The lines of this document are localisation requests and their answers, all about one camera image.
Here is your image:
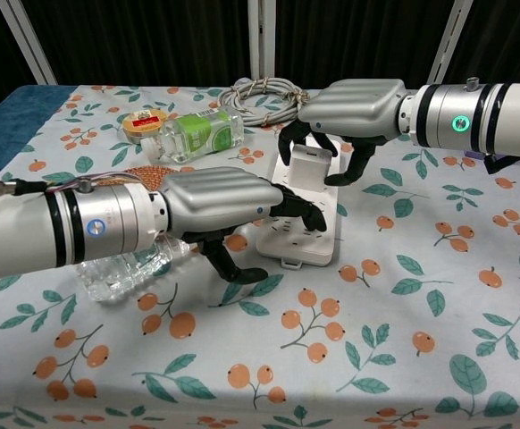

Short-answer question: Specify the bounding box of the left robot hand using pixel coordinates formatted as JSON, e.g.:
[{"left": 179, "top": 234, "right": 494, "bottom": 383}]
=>
[{"left": 155, "top": 166, "right": 328, "bottom": 284}]

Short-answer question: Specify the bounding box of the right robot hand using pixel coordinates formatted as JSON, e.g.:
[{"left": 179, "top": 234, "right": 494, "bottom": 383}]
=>
[{"left": 277, "top": 79, "right": 407, "bottom": 188}]

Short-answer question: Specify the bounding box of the white charger cube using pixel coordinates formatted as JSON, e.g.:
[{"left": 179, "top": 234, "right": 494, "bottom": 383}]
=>
[{"left": 284, "top": 142, "right": 334, "bottom": 194}]

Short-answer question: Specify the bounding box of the white power strip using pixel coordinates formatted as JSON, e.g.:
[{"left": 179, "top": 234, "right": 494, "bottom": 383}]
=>
[{"left": 256, "top": 142, "right": 353, "bottom": 270}]

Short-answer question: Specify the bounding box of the clear bottle green label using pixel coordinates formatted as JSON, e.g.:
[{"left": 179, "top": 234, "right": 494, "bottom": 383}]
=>
[{"left": 140, "top": 106, "right": 246, "bottom": 164}]

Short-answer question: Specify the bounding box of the round woven rattan coaster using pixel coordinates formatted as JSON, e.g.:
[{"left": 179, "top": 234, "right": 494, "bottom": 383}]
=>
[{"left": 88, "top": 165, "right": 185, "bottom": 187}]

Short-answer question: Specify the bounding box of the small round orange-lidded jar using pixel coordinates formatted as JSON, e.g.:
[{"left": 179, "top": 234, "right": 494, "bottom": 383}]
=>
[{"left": 122, "top": 109, "right": 171, "bottom": 143}]

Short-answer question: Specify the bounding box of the white slotted metal upright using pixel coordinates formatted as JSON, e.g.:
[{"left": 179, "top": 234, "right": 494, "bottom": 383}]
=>
[
  {"left": 0, "top": 0, "right": 58, "bottom": 86},
  {"left": 425, "top": 0, "right": 474, "bottom": 86},
  {"left": 248, "top": 0, "right": 277, "bottom": 80}
]

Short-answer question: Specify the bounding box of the clear water bottle white label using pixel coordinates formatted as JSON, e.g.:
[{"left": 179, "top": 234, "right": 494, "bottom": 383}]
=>
[{"left": 76, "top": 236, "right": 192, "bottom": 303}]

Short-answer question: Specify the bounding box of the floral fruit-print tablecloth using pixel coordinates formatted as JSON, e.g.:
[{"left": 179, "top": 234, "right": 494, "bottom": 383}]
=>
[{"left": 0, "top": 84, "right": 520, "bottom": 429}]

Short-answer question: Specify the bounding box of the blue fabric mat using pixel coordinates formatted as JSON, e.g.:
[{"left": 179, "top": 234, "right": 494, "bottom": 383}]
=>
[{"left": 0, "top": 85, "right": 78, "bottom": 180}]

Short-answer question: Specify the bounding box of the white cable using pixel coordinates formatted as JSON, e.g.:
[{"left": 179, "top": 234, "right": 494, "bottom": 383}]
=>
[{"left": 217, "top": 77, "right": 311, "bottom": 128}]

